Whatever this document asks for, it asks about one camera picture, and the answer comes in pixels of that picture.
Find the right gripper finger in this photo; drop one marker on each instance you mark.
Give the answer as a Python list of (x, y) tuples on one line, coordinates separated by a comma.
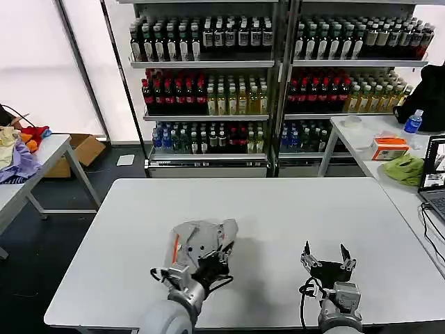
[(308, 259), (347, 259)]

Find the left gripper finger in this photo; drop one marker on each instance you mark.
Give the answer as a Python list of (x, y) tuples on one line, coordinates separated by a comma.
[(226, 253), (208, 256)]

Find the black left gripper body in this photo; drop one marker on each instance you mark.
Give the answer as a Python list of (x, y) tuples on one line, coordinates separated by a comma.
[(210, 271)]

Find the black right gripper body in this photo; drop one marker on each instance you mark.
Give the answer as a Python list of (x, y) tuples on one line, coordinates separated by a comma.
[(332, 272)]

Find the grey printed t-shirt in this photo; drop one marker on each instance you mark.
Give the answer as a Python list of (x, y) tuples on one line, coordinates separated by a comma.
[(198, 240)]

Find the white side table with laptop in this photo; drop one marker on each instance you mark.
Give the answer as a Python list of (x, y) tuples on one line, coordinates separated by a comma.
[(400, 202)]

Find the green cloth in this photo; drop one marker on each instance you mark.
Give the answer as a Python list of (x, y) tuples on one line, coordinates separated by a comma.
[(405, 169)]

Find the orange tissue box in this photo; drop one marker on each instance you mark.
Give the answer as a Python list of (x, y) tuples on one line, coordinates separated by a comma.
[(389, 148)]

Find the open black laptop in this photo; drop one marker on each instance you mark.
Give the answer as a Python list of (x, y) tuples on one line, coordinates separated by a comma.
[(434, 174)]

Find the white paper sheet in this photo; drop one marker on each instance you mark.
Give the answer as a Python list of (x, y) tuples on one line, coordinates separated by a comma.
[(125, 160)]

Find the blue-label water bottle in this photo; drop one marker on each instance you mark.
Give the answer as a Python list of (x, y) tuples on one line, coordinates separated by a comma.
[(413, 122)]

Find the brown cardboard box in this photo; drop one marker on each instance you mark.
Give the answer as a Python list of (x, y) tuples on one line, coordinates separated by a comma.
[(85, 148)]

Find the metal shelf rack of bottles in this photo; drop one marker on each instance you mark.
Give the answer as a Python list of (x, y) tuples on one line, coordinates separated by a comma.
[(205, 87), (347, 87)]

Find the black bag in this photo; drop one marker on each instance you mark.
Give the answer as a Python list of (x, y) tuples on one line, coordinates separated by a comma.
[(429, 101)]

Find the white side table with clothes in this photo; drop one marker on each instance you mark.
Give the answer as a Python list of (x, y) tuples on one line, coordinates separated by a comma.
[(52, 149)]

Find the orange cloth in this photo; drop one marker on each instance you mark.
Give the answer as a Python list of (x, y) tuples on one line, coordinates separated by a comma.
[(32, 145)]

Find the purple cloth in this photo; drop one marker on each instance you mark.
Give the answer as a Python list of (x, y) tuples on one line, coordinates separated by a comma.
[(21, 163)]

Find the red cloth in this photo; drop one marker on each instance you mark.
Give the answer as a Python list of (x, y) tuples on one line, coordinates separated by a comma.
[(34, 132)]

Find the cream cloth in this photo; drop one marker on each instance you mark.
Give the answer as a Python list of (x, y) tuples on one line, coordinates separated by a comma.
[(7, 146)]

